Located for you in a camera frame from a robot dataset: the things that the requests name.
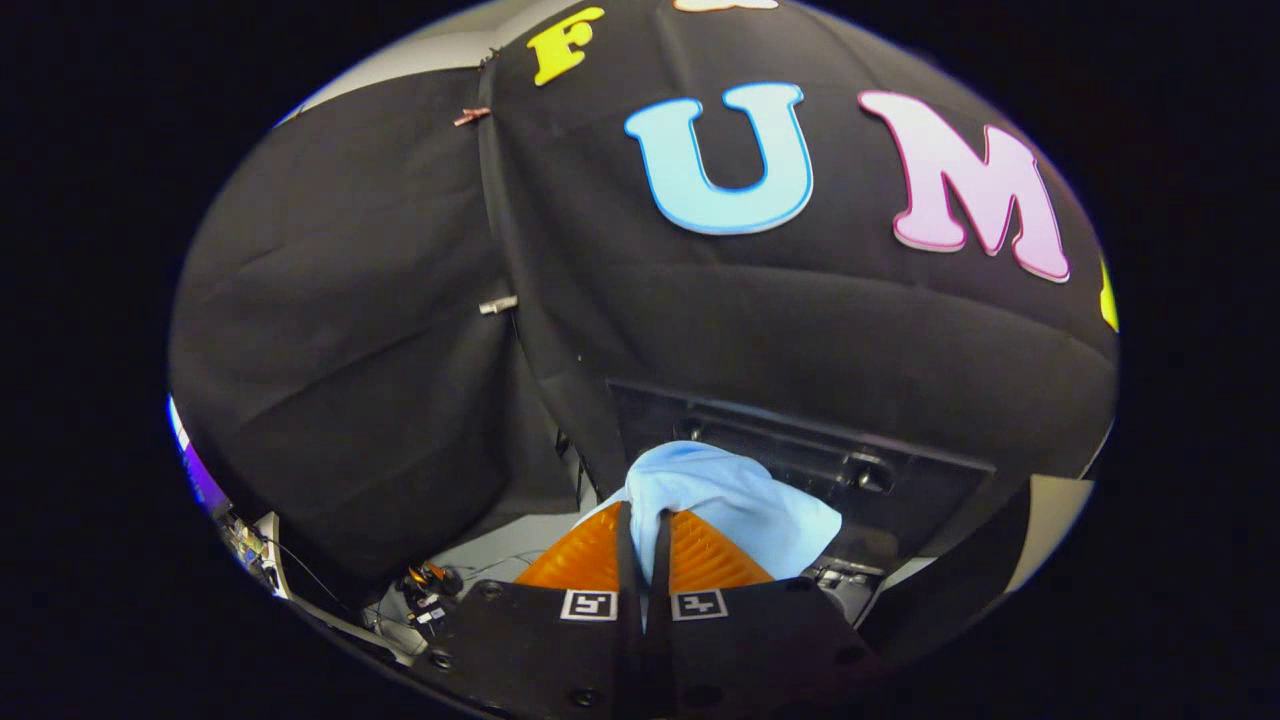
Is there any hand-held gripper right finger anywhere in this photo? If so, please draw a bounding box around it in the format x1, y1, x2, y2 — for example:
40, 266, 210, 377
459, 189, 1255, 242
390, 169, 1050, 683
645, 508, 893, 720

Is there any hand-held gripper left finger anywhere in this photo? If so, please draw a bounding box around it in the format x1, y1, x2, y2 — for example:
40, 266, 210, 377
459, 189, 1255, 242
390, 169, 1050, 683
428, 500, 643, 720

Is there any light blue garment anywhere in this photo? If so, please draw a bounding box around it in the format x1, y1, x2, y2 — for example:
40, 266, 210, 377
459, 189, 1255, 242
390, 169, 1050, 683
575, 440, 844, 583

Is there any grey top-loading washing machine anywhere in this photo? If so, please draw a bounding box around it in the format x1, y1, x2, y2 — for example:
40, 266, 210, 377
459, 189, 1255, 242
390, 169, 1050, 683
605, 378, 1001, 626

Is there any small orange black device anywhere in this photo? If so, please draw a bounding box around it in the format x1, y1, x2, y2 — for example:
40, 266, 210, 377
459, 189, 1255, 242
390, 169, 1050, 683
400, 562, 464, 627

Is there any beige cabinet with dark top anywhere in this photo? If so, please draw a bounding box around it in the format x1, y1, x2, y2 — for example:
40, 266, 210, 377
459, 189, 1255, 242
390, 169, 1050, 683
1000, 475, 1097, 593

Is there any black backdrop cloth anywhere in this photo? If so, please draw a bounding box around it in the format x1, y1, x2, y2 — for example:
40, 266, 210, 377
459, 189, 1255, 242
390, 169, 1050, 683
168, 0, 1119, 601

